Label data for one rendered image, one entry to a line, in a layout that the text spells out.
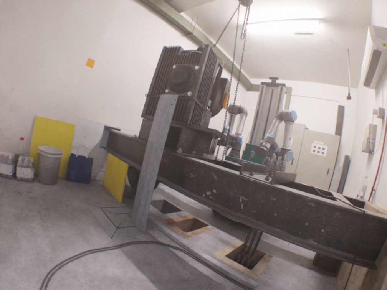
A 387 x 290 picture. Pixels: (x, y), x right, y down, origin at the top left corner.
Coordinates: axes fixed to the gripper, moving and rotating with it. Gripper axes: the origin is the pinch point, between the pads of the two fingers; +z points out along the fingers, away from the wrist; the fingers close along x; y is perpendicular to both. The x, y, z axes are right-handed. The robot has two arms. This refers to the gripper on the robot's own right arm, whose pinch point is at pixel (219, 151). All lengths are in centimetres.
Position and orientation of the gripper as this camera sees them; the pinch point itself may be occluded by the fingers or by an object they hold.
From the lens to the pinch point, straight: 188.3
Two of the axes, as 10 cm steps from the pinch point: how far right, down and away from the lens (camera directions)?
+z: -3.4, 8.5, -3.9
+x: -8.4, -0.9, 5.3
